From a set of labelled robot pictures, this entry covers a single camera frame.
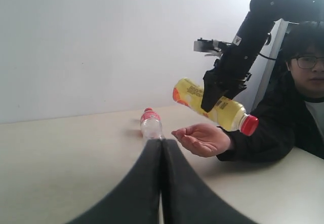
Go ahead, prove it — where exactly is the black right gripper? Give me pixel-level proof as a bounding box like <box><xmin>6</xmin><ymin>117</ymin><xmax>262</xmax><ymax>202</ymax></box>
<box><xmin>201</xmin><ymin>45</ymin><xmax>251</xmax><ymax>113</ymax></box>

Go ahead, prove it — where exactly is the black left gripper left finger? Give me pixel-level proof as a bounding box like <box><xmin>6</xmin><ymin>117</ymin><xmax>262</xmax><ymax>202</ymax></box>
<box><xmin>70</xmin><ymin>139</ymin><xmax>162</xmax><ymax>224</ymax></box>

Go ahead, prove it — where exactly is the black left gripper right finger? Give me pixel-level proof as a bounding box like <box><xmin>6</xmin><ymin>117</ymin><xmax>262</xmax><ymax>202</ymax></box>
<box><xmin>161</xmin><ymin>139</ymin><xmax>255</xmax><ymax>224</ymax></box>

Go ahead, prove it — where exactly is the yellow bottle red cap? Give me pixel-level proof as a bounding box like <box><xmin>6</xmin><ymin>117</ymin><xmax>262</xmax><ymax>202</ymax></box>
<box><xmin>173</xmin><ymin>78</ymin><xmax>259</xmax><ymax>136</ymax></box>

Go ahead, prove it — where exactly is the clear bottle red label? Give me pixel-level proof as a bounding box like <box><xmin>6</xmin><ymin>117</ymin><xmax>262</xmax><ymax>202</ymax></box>
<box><xmin>140</xmin><ymin>107</ymin><xmax>164</xmax><ymax>141</ymax></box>

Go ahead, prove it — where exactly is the black jacket sleeve forearm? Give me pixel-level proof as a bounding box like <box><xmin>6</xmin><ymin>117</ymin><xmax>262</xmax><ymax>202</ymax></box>
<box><xmin>216</xmin><ymin>92</ymin><xmax>324</xmax><ymax>163</ymax></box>

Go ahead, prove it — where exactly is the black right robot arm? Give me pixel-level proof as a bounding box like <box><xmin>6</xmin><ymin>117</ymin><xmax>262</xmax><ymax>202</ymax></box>
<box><xmin>194</xmin><ymin>0</ymin><xmax>323</xmax><ymax>112</ymax></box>

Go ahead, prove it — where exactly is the person with glasses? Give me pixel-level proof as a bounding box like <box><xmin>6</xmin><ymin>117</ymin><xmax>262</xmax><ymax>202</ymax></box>
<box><xmin>251</xmin><ymin>22</ymin><xmax>323</xmax><ymax>161</ymax></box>

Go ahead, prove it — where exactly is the person's open bare hand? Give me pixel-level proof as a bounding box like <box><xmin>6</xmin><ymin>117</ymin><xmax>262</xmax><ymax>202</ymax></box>
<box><xmin>172</xmin><ymin>123</ymin><xmax>234</xmax><ymax>158</ymax></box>

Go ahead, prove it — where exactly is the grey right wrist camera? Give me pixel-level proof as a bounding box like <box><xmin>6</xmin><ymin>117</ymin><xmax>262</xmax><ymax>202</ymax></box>
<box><xmin>193</xmin><ymin>38</ymin><xmax>231</xmax><ymax>58</ymax></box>

